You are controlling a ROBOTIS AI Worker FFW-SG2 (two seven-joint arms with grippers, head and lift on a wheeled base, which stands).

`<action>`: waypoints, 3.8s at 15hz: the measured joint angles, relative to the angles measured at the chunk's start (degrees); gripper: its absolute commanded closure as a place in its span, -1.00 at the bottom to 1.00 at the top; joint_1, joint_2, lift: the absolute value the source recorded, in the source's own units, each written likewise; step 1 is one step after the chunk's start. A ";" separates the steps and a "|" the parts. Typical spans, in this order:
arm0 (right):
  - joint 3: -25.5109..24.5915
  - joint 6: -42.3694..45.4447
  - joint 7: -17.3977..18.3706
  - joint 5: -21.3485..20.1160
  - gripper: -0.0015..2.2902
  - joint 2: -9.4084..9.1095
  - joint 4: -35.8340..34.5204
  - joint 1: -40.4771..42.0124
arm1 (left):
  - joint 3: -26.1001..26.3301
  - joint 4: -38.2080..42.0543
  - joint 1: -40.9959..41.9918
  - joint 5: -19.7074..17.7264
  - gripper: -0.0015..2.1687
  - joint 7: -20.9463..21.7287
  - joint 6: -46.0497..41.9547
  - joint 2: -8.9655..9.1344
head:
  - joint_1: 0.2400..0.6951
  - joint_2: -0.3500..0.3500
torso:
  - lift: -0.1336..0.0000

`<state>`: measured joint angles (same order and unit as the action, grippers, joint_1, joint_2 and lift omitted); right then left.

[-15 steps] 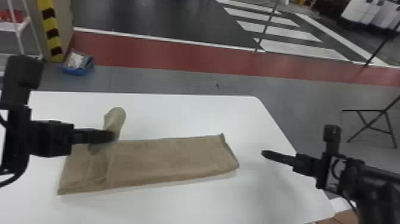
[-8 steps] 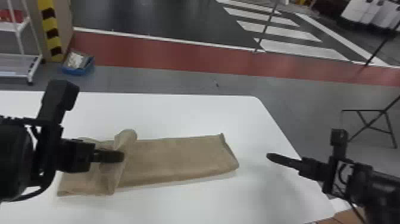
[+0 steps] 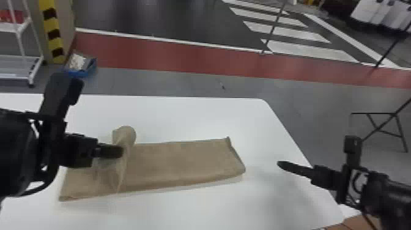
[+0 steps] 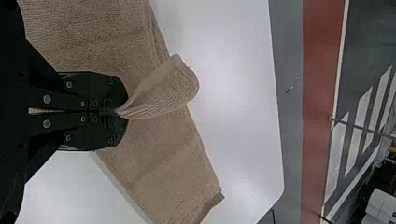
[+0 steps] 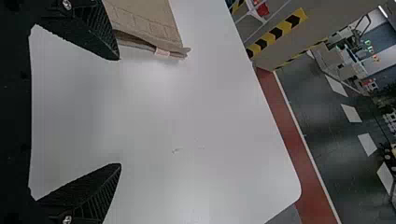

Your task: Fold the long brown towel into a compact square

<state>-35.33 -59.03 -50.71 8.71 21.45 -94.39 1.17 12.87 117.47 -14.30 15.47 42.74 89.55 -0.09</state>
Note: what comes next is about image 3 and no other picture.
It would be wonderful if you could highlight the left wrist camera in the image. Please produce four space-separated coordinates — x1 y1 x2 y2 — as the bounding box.
38 72 85 122

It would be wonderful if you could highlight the beige towel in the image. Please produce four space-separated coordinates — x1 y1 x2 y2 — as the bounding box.
58 125 246 202

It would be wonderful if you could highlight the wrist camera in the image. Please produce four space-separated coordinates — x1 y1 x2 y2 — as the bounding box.
342 135 363 172
38 72 85 122

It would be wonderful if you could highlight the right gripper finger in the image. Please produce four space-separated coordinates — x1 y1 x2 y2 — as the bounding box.
277 160 319 181

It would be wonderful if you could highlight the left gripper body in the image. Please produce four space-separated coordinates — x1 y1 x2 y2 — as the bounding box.
62 132 99 169

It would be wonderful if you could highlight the yellow black striped post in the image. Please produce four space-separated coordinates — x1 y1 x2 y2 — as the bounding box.
38 0 67 64

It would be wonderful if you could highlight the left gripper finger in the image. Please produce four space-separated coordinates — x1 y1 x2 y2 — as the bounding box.
94 143 125 160

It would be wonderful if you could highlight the white shelf trolley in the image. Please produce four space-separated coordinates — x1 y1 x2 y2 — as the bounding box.
0 0 45 87

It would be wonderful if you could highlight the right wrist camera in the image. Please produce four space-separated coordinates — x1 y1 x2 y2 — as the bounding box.
342 135 363 172

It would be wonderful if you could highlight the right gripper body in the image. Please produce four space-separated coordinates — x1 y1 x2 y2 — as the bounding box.
311 165 344 191

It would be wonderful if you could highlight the black side table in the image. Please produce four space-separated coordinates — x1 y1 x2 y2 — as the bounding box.
350 97 411 154

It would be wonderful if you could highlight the blue basket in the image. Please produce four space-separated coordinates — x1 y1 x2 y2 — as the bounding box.
62 52 98 78

